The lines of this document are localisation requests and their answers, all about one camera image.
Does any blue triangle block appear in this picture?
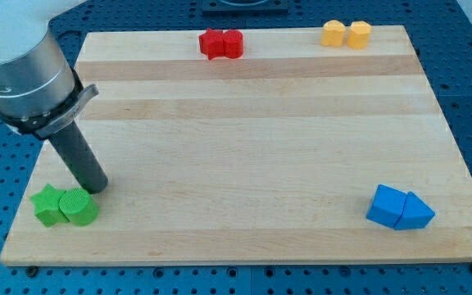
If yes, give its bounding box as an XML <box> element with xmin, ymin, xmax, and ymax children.
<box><xmin>393</xmin><ymin>192</ymin><xmax>435</xmax><ymax>230</ymax></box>

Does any red cylinder block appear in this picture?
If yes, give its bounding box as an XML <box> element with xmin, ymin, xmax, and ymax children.
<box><xmin>222</xmin><ymin>29</ymin><xmax>244</xmax><ymax>59</ymax></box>

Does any red star block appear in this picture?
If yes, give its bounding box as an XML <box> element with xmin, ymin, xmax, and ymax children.
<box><xmin>198</xmin><ymin>28</ymin><xmax>225</xmax><ymax>60</ymax></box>

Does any yellow hexagon block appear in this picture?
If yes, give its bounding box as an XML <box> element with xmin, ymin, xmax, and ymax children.
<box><xmin>347</xmin><ymin>20</ymin><xmax>372</xmax><ymax>49</ymax></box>

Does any yellow heart block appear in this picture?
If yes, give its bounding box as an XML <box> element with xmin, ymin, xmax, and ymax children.
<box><xmin>320</xmin><ymin>20</ymin><xmax>346</xmax><ymax>47</ymax></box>

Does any wooden board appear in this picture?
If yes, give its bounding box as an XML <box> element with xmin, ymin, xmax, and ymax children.
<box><xmin>0</xmin><ymin>25</ymin><xmax>472</xmax><ymax>266</ymax></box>

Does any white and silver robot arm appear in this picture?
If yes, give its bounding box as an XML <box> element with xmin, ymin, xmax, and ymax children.
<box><xmin>0</xmin><ymin>0</ymin><xmax>108</xmax><ymax>193</ymax></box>

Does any green star block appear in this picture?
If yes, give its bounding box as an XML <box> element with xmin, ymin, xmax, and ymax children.
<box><xmin>30</xmin><ymin>184</ymin><xmax>69</xmax><ymax>228</ymax></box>

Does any blue cube block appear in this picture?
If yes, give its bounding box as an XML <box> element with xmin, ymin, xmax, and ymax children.
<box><xmin>366</xmin><ymin>184</ymin><xmax>406</xmax><ymax>228</ymax></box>

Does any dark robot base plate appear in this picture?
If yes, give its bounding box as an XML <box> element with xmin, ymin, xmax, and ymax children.
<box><xmin>199</xmin><ymin>0</ymin><xmax>289</xmax><ymax>15</ymax></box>

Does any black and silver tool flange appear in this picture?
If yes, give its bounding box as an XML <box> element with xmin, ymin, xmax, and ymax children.
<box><xmin>0</xmin><ymin>68</ymin><xmax>99</xmax><ymax>140</ymax></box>

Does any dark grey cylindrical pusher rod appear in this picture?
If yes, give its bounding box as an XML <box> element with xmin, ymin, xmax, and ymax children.
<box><xmin>49</xmin><ymin>121</ymin><xmax>108</xmax><ymax>194</ymax></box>

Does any green cylinder block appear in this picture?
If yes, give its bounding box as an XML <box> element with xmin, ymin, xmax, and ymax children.
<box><xmin>59</xmin><ymin>188</ymin><xmax>99</xmax><ymax>226</ymax></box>

